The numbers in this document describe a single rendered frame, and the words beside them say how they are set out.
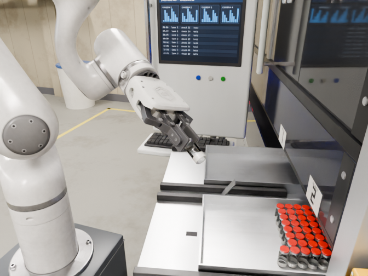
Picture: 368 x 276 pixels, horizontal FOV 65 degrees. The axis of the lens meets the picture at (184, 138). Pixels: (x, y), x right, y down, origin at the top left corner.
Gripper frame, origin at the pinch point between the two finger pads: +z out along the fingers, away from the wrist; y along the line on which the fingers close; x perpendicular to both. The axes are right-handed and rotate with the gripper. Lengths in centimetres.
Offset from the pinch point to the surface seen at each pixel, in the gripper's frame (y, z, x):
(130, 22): 230, -333, 98
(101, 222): 75, -63, 150
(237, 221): 29.2, 11.8, 21.8
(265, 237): 28.9, 19.6, 17.8
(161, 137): 60, -48, 50
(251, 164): 59, -5, 21
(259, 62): 65, -32, -7
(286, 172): 62, 5, 15
